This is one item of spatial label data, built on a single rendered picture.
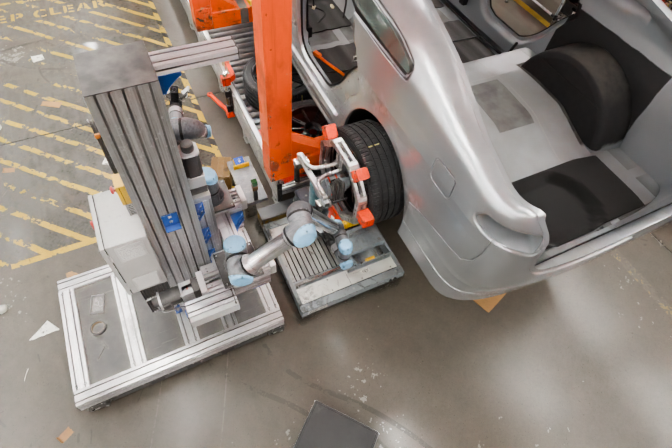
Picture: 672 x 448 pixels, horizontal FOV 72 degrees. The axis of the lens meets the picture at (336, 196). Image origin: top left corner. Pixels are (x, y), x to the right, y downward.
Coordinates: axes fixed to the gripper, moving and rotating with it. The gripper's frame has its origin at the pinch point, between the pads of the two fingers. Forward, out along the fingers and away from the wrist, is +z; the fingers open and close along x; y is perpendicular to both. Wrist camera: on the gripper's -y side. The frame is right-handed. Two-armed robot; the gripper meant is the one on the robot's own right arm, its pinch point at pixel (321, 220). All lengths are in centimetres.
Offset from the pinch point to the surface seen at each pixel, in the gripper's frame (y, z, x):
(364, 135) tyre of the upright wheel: 35, 24, -37
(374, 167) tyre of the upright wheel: 29.8, 3.9, -33.4
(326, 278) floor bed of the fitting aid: -75, -4, -7
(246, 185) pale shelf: -38, 71, 25
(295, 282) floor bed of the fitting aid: -76, 3, 15
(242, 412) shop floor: -83, -63, 77
